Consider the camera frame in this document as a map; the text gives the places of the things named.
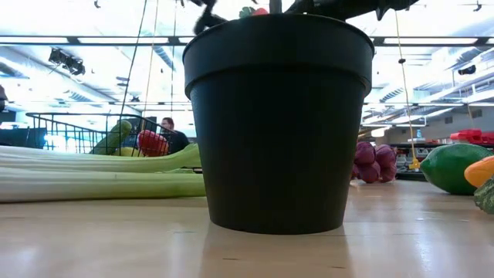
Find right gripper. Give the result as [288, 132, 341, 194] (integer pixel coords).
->
[285, 0, 377, 21]

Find red fruit with green leaf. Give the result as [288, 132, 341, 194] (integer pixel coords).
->
[238, 5, 270, 19]

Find purple grapes bunch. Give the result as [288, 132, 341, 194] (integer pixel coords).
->
[350, 141, 398, 185]

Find green cucumber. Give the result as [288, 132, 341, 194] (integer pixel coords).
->
[473, 175, 494, 215]
[90, 120, 133, 156]

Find green lime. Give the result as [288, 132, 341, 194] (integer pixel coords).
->
[419, 143, 494, 195]

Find green celery bunch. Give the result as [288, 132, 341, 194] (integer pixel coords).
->
[0, 144, 208, 205]

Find orange mandarin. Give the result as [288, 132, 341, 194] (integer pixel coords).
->
[463, 156, 494, 189]

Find person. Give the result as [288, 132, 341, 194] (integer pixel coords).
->
[159, 117, 191, 154]

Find black plant pot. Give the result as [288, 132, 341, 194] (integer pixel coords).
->
[182, 13, 375, 236]

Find black ceiling device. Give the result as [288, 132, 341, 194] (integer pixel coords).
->
[48, 48, 86, 77]

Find red storage bins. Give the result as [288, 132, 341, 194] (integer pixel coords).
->
[449, 128, 494, 146]

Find dark background counter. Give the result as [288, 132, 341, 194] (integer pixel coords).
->
[0, 127, 47, 150]

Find thin hanging cord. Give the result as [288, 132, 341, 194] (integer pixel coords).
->
[169, 0, 178, 119]

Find dark hanging cord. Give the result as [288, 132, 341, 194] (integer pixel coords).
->
[119, 0, 149, 117]

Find yellow hanging cord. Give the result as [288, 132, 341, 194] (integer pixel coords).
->
[394, 10, 421, 171]
[139, 0, 160, 132]

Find black wire basket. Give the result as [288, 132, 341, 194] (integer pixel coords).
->
[25, 111, 178, 158]

